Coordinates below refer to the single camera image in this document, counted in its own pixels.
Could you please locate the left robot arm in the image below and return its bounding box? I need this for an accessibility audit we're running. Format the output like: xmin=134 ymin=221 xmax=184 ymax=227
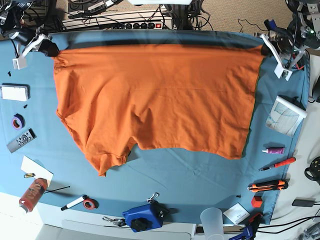
xmin=254 ymin=0 xmax=320 ymax=81

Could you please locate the white paper card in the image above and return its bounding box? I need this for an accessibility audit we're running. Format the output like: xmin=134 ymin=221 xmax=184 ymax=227
xmin=20 ymin=155 xmax=54 ymax=187

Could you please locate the orange black utility knife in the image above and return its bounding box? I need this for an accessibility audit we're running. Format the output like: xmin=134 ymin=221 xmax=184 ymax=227
xmin=247 ymin=180 xmax=289 ymax=193

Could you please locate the red handled screwdriver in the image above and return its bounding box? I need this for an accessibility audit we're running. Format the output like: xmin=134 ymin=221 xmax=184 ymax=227
xmin=259 ymin=157 xmax=296 ymax=171

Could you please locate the small yellow battery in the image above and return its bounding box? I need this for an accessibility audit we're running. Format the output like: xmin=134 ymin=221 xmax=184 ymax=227
xmin=23 ymin=173 xmax=35 ymax=178

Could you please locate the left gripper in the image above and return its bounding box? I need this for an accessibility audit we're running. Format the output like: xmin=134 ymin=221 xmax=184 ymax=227
xmin=253 ymin=30 xmax=307 ymax=81

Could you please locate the clear plastic cup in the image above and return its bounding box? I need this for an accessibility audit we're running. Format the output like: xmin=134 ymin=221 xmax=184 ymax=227
xmin=200 ymin=207 xmax=224 ymax=240

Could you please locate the black power brick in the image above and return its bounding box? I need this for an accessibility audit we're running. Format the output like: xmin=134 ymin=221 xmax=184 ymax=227
xmin=291 ymin=198 xmax=316 ymax=208

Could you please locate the white phone box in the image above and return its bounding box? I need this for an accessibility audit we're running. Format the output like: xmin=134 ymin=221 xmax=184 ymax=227
xmin=0 ymin=84 xmax=30 ymax=102

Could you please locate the black white marker pen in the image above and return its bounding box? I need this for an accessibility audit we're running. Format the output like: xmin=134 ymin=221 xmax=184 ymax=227
xmin=61 ymin=195 xmax=88 ymax=211

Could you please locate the small red cube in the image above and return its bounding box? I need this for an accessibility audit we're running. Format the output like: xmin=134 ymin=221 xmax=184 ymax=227
xmin=251 ymin=195 xmax=263 ymax=208

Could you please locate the red tape roll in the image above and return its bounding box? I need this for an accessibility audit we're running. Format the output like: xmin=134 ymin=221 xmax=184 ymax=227
xmin=83 ymin=198 xmax=97 ymax=210

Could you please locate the purple glue tube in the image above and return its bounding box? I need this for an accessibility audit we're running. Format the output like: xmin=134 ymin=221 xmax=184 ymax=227
xmin=262 ymin=147 xmax=285 ymax=154

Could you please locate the blue black clamp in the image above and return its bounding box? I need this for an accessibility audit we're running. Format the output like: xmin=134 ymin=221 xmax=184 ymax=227
xmin=229 ymin=212 xmax=263 ymax=240

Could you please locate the white paper booklet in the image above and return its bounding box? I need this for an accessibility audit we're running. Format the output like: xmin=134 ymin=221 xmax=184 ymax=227
xmin=223 ymin=203 xmax=250 ymax=225

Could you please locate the silver carabiner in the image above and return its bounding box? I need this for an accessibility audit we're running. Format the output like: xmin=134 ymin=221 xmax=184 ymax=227
xmin=146 ymin=192 xmax=159 ymax=204

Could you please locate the red drink bottle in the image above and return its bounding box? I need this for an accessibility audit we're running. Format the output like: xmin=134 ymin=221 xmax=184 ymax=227
xmin=19 ymin=178 xmax=48 ymax=213

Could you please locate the purple tape roll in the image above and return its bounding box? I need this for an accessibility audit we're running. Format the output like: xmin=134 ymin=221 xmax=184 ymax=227
xmin=11 ymin=113 xmax=25 ymax=130

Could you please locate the grey remote control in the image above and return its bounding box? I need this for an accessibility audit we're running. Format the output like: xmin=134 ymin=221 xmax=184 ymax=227
xmin=6 ymin=128 xmax=36 ymax=153

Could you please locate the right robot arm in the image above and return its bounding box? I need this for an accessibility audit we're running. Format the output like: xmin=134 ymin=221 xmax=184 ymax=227
xmin=0 ymin=0 xmax=60 ymax=70

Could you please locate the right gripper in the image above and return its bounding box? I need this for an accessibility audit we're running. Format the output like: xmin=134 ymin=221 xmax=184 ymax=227
xmin=9 ymin=31 xmax=60 ymax=70

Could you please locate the blue plastic device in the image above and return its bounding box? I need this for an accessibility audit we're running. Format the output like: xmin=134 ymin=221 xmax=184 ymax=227
xmin=122 ymin=201 xmax=170 ymax=233

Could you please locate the leaf pattern notebook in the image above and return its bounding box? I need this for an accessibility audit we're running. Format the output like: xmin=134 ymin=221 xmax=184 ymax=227
xmin=265 ymin=95 xmax=308 ymax=138

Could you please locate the silver key clip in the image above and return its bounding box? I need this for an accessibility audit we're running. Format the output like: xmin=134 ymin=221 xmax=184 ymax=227
xmin=102 ymin=216 xmax=127 ymax=227

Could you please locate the thin black stick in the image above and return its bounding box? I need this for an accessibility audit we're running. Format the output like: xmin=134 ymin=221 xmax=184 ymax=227
xmin=45 ymin=186 xmax=71 ymax=194

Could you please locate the teal table cloth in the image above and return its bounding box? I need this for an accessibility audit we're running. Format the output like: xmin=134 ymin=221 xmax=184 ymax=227
xmin=0 ymin=40 xmax=310 ymax=223

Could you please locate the black computer mouse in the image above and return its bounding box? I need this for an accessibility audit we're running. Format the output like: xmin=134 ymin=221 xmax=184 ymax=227
xmin=312 ymin=76 xmax=320 ymax=103

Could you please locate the orange t-shirt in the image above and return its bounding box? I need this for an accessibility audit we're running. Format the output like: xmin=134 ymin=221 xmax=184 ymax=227
xmin=53 ymin=44 xmax=264 ymax=176

